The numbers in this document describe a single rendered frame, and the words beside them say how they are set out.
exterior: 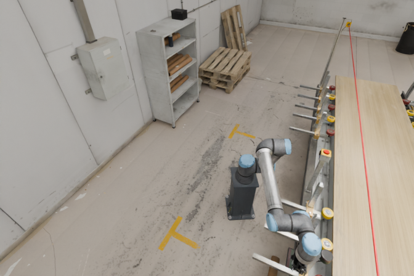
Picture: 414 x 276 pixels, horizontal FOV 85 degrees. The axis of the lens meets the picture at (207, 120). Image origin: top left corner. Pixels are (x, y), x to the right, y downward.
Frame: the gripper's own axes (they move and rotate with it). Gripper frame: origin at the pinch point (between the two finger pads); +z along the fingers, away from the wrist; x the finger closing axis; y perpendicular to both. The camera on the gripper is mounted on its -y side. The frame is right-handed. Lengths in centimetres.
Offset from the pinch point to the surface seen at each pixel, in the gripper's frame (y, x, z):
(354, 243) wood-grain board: -35, 37, 11
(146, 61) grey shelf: -175, -231, -14
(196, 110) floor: -234, -186, 100
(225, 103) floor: -277, -144, 100
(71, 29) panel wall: -90, -247, -81
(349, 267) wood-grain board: -17.1, 33.0, 10.5
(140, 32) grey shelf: -176, -233, -54
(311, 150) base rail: -136, 6, 30
